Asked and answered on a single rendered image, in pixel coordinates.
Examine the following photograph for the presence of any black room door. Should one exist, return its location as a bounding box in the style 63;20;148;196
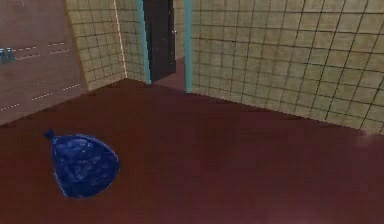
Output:
142;0;177;82

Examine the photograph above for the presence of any blue tied rubbish bag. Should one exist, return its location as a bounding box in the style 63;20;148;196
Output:
43;129;121;199

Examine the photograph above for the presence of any brown shower enclosure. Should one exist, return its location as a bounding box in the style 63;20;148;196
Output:
0;0;89;127

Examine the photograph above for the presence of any teal wall hook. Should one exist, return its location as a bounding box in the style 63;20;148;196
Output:
0;47;16;64

